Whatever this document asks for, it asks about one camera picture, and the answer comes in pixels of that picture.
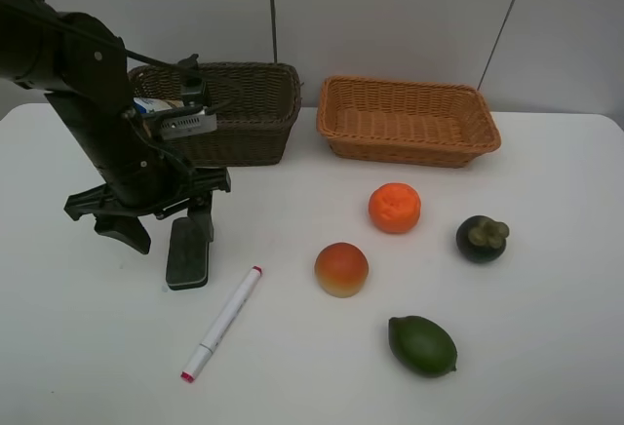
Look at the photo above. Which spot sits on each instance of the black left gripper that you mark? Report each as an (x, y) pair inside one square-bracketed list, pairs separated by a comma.
[(119, 222)]

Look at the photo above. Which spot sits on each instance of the black whiteboard eraser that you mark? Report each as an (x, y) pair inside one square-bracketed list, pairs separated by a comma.
[(188, 256)]

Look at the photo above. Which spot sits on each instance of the white red-tipped marker pen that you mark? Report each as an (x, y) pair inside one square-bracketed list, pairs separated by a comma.
[(222, 322)]

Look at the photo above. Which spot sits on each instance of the white blue-capped shampoo bottle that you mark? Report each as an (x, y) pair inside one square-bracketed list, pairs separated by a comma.
[(148, 105)]

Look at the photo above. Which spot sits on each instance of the red-yellow peach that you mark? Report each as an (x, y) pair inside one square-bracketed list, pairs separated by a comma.
[(341, 269)]

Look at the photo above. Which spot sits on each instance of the orange tangerine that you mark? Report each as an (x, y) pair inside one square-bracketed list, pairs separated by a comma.
[(394, 208)]

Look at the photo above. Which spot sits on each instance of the dark purple mangosteen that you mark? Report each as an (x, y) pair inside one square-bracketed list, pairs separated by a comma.
[(481, 239)]

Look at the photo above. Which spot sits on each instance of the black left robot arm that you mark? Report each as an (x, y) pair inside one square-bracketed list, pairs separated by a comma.
[(81, 67)]

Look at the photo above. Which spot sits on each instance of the dark brown wicker basket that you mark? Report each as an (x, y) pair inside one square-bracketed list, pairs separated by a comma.
[(254, 128)]

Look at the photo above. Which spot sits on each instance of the orange wicker basket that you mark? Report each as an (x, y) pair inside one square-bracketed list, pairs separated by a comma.
[(428, 124)]

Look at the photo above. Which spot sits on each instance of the green lime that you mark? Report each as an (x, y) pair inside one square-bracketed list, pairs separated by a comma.
[(422, 346)]

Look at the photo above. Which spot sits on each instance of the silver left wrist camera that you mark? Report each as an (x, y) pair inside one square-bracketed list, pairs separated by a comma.
[(192, 118)]

